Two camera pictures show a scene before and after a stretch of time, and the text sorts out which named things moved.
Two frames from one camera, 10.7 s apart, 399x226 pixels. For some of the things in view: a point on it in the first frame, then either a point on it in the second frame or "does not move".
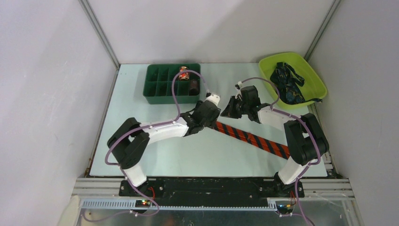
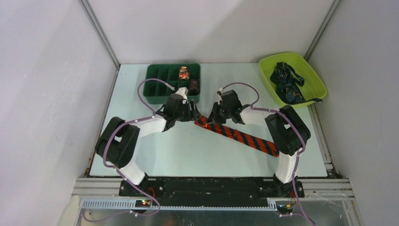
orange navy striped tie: [270, 145] does not move
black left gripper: [211, 120] → [192, 115]
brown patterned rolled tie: [194, 87] does not move
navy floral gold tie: [284, 80] does not move
